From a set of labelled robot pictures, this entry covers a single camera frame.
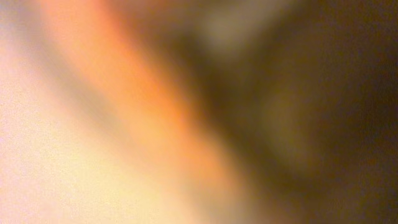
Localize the brown white snack pouch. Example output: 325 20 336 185
1 1 397 223

